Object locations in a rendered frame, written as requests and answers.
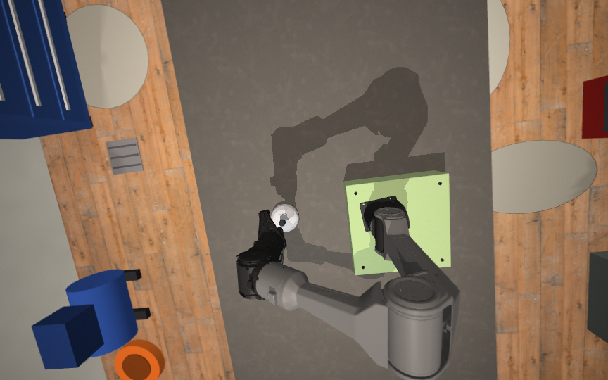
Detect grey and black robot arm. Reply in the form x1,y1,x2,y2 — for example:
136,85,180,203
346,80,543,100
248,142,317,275
236,196,460,380

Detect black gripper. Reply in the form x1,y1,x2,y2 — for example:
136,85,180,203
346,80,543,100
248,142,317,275
258,210,287,264

